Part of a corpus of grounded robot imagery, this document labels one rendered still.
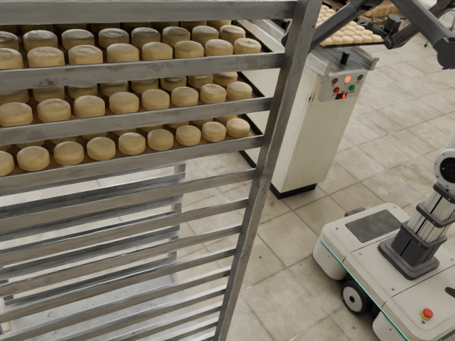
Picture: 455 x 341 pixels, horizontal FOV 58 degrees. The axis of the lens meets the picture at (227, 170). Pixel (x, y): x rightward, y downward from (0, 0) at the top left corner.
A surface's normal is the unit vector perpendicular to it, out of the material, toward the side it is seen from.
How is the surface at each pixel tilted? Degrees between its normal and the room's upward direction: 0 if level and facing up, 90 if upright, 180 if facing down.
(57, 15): 90
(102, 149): 0
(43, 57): 0
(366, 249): 0
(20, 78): 90
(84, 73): 90
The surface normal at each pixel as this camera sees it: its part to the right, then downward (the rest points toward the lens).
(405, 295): 0.14, -0.76
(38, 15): 0.43, 0.62
